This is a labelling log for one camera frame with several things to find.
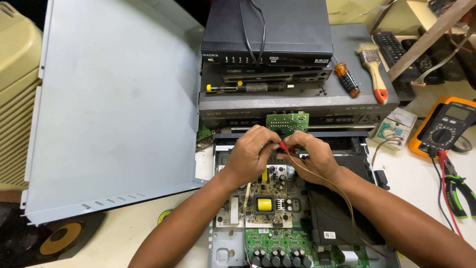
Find slim black disc player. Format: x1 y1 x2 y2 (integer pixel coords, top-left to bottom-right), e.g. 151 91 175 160
201 63 334 85

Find black yellow desoldering pump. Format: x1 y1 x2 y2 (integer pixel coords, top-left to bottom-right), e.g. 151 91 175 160
206 81 295 94

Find black plug adapter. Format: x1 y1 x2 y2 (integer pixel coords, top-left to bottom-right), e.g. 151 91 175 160
373 170 390 191

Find open disc player chassis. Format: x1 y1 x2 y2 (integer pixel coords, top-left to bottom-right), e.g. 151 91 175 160
208 130 403 268

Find black disc drive unit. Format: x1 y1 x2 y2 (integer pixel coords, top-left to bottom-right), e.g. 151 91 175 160
304 147 387 247

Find green main circuit board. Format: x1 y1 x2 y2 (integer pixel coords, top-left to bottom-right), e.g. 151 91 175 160
243 226 369 268

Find black multimeter lead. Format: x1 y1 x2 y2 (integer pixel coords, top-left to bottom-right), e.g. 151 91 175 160
428 148 456 232

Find white analog multimeter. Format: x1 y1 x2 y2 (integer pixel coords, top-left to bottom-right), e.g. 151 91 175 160
371 107 418 151

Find black speaker with yellow cone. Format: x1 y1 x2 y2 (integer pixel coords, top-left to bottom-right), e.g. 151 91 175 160
0 203 107 268

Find loose green circuit board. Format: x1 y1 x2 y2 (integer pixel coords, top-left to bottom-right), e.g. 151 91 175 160
196 118 213 152

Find small green circuit board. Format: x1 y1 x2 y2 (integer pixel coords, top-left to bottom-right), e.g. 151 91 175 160
266 111 310 140

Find red multimeter lead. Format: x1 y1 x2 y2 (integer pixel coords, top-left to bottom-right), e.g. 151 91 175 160
437 150 464 239

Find beige ribbed appliance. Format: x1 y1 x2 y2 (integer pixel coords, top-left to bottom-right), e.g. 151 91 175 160
0 2 44 191

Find wooden handled paintbrush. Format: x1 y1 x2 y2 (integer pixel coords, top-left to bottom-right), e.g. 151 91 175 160
356 42 389 105

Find grey metal cover panel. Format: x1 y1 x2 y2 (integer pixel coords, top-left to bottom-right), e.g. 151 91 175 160
20 0 208 226

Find green black pliers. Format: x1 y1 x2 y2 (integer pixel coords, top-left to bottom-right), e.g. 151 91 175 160
442 156 476 220

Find large grey disc player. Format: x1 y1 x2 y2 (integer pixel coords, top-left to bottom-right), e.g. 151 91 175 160
199 24 401 130

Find grey ribbon cable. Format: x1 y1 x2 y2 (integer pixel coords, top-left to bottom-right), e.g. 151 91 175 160
411 27 476 88

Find wooden shelf with remotes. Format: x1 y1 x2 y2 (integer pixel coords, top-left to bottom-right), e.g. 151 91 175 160
367 0 476 92

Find person's right hand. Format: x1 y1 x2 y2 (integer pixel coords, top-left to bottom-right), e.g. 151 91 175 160
277 130 345 186

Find green yellow solder spool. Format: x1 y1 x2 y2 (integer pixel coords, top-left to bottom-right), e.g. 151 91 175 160
157 209 174 226

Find person's left hand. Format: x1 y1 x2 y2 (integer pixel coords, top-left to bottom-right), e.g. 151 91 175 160
222 125 282 191

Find thin brown wire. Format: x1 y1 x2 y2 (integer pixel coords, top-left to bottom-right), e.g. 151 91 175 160
286 149 388 258

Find orange digital multimeter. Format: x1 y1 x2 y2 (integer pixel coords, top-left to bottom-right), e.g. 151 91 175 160
408 96 476 159

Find black power cable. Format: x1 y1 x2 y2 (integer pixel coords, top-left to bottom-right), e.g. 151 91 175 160
238 0 267 67

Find orange black handled screwdriver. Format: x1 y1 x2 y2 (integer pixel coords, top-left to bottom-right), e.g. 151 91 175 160
333 61 361 99

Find black set-top box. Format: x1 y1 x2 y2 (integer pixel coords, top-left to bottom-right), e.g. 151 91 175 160
201 0 334 68

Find black tape roll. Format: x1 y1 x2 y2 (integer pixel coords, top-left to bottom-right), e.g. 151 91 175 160
451 135 473 153

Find power supply circuit board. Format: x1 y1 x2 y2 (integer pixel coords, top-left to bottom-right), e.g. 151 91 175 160
216 164 295 229

